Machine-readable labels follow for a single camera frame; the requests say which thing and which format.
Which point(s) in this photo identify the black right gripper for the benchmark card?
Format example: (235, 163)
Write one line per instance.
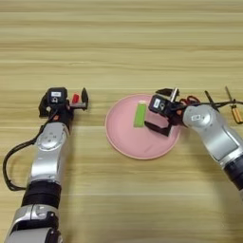
(175, 110)

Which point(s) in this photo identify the round pink plate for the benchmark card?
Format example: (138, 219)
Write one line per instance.
(139, 142)

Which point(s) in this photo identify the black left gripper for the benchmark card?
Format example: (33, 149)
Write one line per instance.
(63, 114)

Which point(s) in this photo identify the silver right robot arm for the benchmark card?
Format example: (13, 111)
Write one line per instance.
(215, 136)

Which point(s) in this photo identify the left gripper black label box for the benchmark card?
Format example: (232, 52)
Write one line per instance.
(57, 95)

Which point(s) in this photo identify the green rectangular block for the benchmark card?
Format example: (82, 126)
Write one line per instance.
(140, 114)

